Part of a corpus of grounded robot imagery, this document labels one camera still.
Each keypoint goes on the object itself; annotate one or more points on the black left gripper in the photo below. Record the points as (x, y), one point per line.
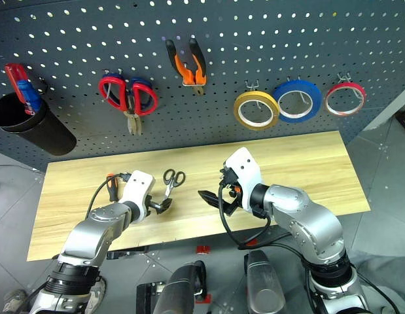
(153, 204)

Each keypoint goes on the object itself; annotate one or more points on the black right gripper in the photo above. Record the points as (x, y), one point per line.
(236, 201)

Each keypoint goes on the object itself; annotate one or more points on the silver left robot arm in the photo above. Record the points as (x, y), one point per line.
(91, 229)

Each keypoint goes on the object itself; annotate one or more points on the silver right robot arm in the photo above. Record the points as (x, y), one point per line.
(303, 216)

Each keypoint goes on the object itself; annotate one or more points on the dark grey perforated pegboard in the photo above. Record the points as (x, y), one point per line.
(205, 124)

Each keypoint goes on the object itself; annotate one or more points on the yellow tape roll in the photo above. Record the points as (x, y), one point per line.
(251, 95)

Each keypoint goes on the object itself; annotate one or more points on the silver pegboard hook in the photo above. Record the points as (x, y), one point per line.
(345, 78)
(298, 95)
(253, 85)

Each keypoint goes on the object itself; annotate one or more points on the blue tape roll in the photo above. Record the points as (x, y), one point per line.
(297, 85)

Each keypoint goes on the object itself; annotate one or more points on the red tape roll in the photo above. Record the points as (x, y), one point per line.
(344, 85)

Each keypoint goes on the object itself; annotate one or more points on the orange and black screwdriver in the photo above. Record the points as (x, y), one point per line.
(113, 191)

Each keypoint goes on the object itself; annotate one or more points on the red clamp under table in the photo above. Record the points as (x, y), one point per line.
(252, 242)
(203, 250)

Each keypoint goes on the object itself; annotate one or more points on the grey rounded robot leg cover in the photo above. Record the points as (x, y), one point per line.
(176, 288)
(264, 284)

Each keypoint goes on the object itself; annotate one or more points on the grey worn shoe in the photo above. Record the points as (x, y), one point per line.
(98, 291)
(15, 299)

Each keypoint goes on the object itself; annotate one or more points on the orange and black pliers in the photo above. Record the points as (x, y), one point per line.
(189, 75)

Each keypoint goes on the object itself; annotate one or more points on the black cylindrical holder cup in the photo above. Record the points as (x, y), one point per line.
(48, 134)

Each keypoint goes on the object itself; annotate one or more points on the grey trouser leg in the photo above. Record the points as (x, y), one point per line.
(382, 281)

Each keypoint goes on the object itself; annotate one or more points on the red utility knife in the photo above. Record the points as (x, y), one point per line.
(14, 73)

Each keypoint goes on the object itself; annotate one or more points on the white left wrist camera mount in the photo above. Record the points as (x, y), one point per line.
(136, 189)

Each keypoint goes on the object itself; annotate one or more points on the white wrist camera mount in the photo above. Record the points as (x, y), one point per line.
(246, 170)
(136, 189)

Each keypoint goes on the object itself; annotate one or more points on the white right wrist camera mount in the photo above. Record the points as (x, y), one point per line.
(246, 170)

